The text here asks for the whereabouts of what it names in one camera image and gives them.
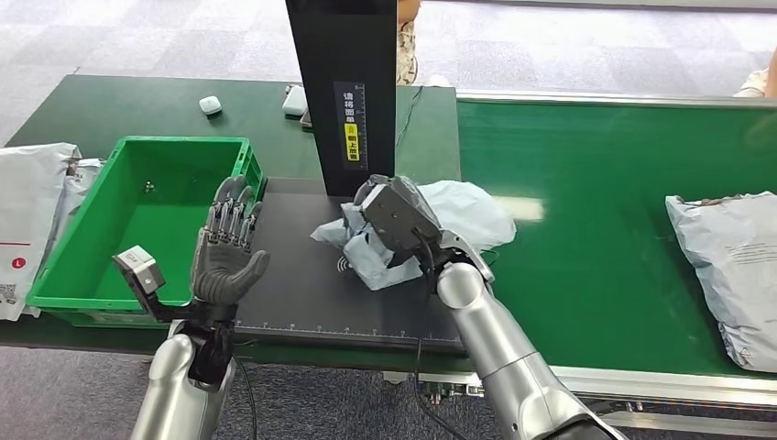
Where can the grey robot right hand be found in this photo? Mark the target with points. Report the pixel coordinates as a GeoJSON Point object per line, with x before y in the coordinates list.
{"type": "Point", "coordinates": [369, 187]}

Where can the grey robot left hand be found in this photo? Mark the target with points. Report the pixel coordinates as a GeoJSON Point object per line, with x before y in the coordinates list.
{"type": "Point", "coordinates": [221, 273]}

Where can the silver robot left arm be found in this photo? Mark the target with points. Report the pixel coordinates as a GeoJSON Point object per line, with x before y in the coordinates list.
{"type": "Point", "coordinates": [173, 388]}

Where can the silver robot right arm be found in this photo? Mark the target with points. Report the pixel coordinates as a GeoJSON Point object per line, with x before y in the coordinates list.
{"type": "Point", "coordinates": [504, 352]}

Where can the black inbound scanner machine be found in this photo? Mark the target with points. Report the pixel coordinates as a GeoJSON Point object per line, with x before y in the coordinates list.
{"type": "Point", "coordinates": [315, 291]}

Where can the large grey poly mailer package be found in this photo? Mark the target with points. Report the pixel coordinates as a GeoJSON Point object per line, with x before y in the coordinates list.
{"type": "Point", "coordinates": [734, 267]}

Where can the yellow and black ruler label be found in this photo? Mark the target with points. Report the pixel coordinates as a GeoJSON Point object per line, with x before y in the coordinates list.
{"type": "Point", "coordinates": [352, 124]}

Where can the green plastic crate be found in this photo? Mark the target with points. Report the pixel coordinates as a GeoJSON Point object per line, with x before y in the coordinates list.
{"type": "Point", "coordinates": [139, 231]}

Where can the small metal bits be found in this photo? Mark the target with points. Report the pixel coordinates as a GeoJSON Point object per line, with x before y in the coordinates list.
{"type": "Point", "coordinates": [148, 187]}

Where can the white power adapter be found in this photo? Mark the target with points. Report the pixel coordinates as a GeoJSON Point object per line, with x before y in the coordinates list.
{"type": "Point", "coordinates": [295, 101]}

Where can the person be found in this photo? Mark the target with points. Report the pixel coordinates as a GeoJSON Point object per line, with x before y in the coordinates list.
{"type": "Point", "coordinates": [407, 48]}
{"type": "Point", "coordinates": [759, 82]}

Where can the white earbuds case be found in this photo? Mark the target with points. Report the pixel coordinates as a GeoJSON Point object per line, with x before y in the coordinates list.
{"type": "Point", "coordinates": [210, 105]}

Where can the grey mailer with brown label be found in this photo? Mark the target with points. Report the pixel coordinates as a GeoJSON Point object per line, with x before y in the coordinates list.
{"type": "Point", "coordinates": [76, 188]}

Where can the dark green table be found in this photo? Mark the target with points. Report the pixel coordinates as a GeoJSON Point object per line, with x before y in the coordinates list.
{"type": "Point", "coordinates": [152, 103]}

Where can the white mailer with red mark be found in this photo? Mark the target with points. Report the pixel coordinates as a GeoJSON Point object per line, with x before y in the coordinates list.
{"type": "Point", "coordinates": [24, 200]}

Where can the wiring terminal block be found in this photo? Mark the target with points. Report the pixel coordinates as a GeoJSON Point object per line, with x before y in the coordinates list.
{"type": "Point", "coordinates": [446, 391]}

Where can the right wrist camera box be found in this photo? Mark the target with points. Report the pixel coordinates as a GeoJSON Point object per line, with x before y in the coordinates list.
{"type": "Point", "coordinates": [397, 218]}

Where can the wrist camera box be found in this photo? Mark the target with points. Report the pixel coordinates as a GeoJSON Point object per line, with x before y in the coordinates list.
{"type": "Point", "coordinates": [397, 218]}
{"type": "Point", "coordinates": [141, 270]}

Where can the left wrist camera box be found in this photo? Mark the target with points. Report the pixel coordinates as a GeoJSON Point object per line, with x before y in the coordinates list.
{"type": "Point", "coordinates": [141, 270]}

